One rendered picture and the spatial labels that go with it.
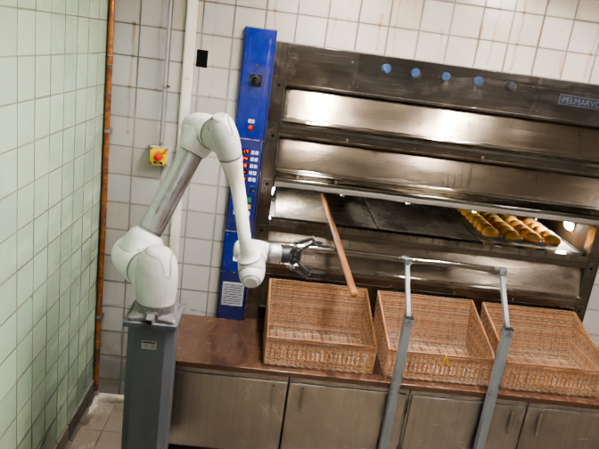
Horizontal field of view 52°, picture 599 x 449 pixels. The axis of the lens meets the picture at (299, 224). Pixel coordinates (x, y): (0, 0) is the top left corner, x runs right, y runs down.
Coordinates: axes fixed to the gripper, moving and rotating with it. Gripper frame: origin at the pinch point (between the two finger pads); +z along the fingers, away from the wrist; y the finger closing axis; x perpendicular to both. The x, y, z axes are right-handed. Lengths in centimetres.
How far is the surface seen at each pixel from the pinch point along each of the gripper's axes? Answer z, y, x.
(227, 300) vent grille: -43, 50, -57
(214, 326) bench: -49, 61, -45
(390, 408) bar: 43, 72, 1
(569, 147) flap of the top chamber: 126, -59, -56
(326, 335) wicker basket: 13, 60, -46
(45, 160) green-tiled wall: -117, -34, 21
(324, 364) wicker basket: 9, 58, -9
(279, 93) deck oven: -29, -66, -59
